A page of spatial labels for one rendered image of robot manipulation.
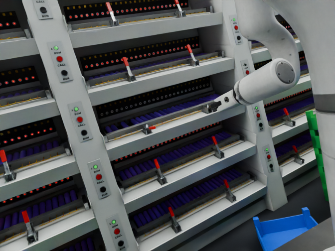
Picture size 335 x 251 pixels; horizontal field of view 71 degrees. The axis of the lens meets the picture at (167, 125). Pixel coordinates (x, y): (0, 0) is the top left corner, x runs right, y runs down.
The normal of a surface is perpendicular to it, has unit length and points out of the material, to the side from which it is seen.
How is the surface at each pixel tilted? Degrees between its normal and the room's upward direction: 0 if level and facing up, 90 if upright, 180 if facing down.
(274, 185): 90
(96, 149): 90
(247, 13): 92
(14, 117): 110
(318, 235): 4
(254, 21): 99
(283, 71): 80
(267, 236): 0
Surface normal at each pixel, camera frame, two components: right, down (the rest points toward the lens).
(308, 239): -0.21, -0.97
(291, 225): -0.14, 0.15
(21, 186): 0.47, 0.30
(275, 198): 0.39, -0.02
